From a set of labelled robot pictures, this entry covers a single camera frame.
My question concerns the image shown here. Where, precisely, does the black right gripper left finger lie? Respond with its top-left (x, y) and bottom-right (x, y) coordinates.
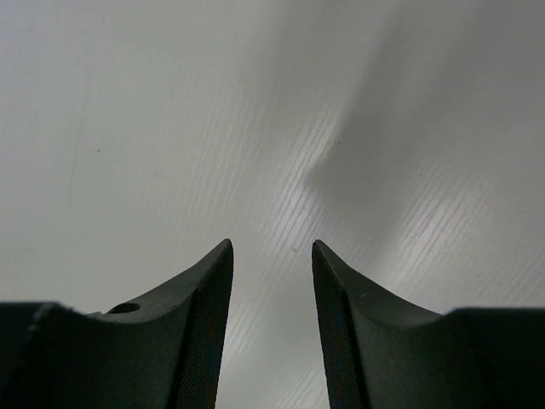
top-left (1, 240), bottom-right (233, 408)

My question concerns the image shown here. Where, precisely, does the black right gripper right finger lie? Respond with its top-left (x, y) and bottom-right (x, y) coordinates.
top-left (312, 241), bottom-right (544, 408)

